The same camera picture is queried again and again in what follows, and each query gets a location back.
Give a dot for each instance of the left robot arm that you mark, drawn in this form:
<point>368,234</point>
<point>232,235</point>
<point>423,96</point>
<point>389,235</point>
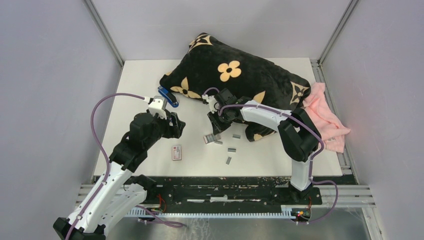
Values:
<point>101,210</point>

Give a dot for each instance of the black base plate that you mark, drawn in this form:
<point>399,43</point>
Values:
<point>243,195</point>

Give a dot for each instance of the white cable duct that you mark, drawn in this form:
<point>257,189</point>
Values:
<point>285,213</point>

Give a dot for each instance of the pink cloth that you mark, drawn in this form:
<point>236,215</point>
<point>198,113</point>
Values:
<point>331,129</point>

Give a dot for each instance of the black pillow with beige flowers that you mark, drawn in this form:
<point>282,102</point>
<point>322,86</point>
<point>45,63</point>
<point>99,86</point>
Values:
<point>211,65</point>

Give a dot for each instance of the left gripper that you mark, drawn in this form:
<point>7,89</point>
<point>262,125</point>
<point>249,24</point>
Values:
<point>178,126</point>

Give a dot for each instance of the closed red white staple box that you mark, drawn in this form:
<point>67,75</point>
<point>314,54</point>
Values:
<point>176,154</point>

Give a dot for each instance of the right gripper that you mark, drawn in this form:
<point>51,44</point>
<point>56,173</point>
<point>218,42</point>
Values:
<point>218,127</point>

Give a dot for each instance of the blue stapler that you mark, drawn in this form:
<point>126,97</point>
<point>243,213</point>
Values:
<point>171,99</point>

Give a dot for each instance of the box of staples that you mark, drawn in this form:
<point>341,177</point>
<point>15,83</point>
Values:
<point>211,138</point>

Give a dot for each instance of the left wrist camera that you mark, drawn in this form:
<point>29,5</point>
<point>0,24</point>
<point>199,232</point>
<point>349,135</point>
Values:
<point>156,107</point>

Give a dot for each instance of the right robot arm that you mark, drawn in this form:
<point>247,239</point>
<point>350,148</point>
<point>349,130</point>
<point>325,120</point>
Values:
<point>300,138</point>

